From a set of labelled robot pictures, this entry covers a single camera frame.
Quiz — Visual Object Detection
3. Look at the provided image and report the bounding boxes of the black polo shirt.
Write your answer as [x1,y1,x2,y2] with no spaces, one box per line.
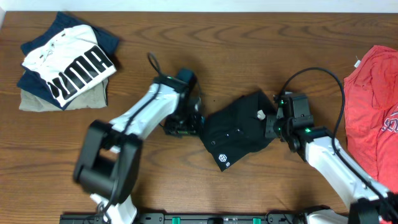
[200,90,276,171]

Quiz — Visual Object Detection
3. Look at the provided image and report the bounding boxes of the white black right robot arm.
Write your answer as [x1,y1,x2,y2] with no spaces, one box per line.
[264,115,397,223]

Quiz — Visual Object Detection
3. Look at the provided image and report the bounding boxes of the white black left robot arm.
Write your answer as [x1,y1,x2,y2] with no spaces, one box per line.
[73,73,203,223]

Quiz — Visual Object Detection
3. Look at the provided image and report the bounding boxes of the red t-shirt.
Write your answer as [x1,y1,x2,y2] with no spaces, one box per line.
[344,45,397,192]

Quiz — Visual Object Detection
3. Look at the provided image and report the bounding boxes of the grey beige folded garment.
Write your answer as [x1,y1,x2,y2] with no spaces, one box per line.
[19,79,109,112]

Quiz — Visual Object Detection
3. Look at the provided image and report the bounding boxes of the white shirt black letters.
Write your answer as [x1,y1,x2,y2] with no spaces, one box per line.
[22,25,116,106]

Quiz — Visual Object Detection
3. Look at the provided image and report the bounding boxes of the navy blue folded garment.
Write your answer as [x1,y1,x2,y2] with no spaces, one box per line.
[16,11,121,111]

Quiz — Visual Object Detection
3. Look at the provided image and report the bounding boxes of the black base rail green tabs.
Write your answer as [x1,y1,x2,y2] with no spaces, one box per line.
[59,212,349,224]

